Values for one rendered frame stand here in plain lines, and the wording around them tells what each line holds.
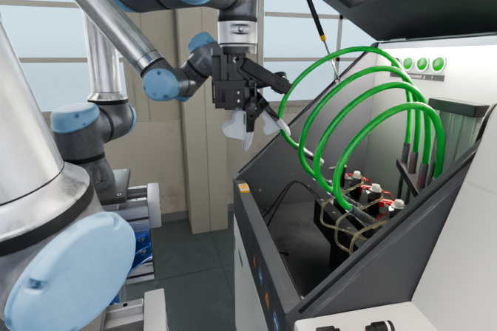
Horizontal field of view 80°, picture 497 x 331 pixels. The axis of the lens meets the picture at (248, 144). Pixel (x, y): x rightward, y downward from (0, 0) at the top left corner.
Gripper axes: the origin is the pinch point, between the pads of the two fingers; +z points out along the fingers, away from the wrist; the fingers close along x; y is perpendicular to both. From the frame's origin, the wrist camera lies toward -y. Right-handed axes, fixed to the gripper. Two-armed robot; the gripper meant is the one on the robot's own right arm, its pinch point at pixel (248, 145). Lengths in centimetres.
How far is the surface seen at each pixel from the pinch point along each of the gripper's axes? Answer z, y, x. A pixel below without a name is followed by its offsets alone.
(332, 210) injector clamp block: 23.7, -25.9, -9.0
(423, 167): 6.4, -40.3, 4.6
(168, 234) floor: 122, 35, -160
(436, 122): -6.2, -33.9, 12.6
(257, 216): 26.6, -5.4, -15.0
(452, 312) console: 19.5, -26.0, 30.2
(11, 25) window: -37, 123, -172
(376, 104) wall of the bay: -1, -57, -40
